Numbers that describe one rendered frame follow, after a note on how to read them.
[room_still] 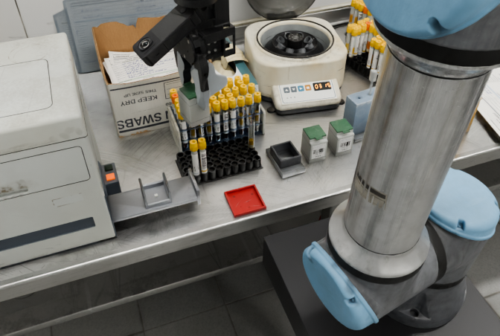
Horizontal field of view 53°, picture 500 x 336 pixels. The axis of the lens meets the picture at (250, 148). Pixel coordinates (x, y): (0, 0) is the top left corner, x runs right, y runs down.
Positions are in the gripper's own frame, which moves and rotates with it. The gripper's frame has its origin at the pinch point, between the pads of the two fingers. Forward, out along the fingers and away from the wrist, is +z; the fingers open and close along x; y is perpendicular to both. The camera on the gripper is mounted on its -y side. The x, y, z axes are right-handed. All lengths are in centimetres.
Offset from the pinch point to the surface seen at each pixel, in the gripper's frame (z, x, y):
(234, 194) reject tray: 22.2, -6.7, 4.0
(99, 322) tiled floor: 110, 37, -27
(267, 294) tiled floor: 110, 14, 29
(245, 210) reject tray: 22.2, -11.6, 3.8
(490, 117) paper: 21, -20, 69
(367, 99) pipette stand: 12.5, -6.6, 39.5
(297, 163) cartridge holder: 20.9, -7.6, 19.6
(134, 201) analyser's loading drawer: 18.4, -0.8, -14.9
